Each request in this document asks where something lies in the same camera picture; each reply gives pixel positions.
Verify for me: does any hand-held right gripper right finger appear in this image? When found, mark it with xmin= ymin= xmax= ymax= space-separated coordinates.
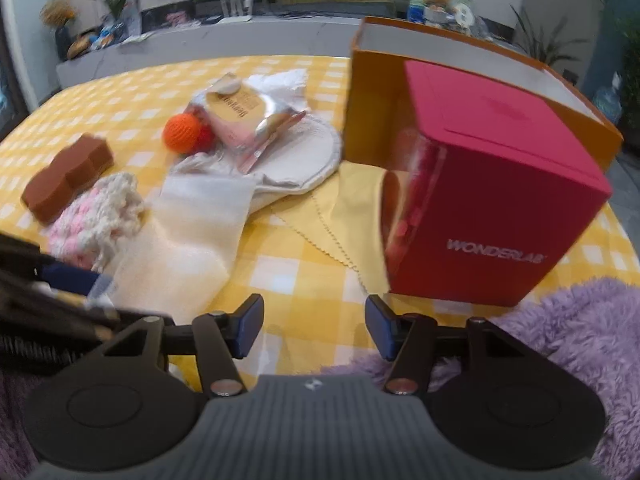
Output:
xmin=365 ymin=294 xmax=538 ymax=397

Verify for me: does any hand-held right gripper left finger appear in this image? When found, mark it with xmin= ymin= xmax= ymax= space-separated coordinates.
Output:
xmin=102 ymin=294 xmax=265 ymax=399

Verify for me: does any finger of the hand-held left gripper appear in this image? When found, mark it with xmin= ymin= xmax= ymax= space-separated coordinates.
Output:
xmin=0 ymin=280 xmax=173 ymax=346
xmin=0 ymin=232 xmax=101 ymax=291

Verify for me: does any pink white crochet pouch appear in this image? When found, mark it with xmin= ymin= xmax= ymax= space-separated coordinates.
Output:
xmin=47 ymin=172 xmax=148 ymax=271

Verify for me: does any brown sponge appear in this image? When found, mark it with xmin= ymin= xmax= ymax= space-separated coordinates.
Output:
xmin=21 ymin=133 xmax=115 ymax=225

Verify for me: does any orange crochet ball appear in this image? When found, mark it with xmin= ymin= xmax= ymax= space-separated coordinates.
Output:
xmin=162 ymin=113 xmax=217 ymax=156

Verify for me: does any yellow snack packet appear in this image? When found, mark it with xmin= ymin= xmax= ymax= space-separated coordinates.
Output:
xmin=187 ymin=72 xmax=307 ymax=173

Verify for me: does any orange cardboard box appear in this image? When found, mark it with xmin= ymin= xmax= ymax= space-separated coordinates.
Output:
xmin=342 ymin=16 xmax=625 ymax=177

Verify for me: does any yellow cleaning cloth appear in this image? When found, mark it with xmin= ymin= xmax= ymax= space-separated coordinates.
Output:
xmin=272 ymin=160 xmax=401 ymax=296

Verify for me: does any cream gauze cloth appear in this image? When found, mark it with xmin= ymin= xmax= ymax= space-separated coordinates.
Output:
xmin=107 ymin=175 xmax=258 ymax=307

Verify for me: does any round white pad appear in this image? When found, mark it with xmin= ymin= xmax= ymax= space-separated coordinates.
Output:
xmin=250 ymin=115 xmax=344 ymax=197

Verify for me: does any yellow checked tablecloth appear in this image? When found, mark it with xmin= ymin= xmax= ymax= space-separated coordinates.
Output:
xmin=0 ymin=55 xmax=640 ymax=376

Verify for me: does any red box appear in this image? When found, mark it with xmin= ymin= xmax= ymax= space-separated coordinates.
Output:
xmin=382 ymin=59 xmax=614 ymax=309

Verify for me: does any purple fluffy blanket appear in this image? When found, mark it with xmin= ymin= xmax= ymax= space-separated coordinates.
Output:
xmin=0 ymin=277 xmax=640 ymax=480

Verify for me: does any white cloth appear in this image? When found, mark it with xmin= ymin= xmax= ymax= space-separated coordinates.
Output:
xmin=245 ymin=69 xmax=311 ymax=111

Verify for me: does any dried yellow flowers vase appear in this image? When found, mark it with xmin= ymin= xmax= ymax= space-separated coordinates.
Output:
xmin=40 ymin=0 xmax=79 ymax=61

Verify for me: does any white marble tv bench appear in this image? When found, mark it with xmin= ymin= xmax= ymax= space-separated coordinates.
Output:
xmin=55 ymin=10 xmax=501 ymax=92

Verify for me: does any white router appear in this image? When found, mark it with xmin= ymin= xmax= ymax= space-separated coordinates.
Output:
xmin=220 ymin=0 xmax=253 ymax=25

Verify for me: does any blue water jug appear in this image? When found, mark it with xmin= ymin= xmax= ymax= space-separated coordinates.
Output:
xmin=592 ymin=72 xmax=624 ymax=124

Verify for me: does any long leaf potted plant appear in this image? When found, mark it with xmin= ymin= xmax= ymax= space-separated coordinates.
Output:
xmin=510 ymin=5 xmax=591 ymax=68

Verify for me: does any leafy pothos plant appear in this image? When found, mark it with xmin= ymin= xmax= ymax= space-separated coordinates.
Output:
xmin=612 ymin=10 xmax=640 ymax=126

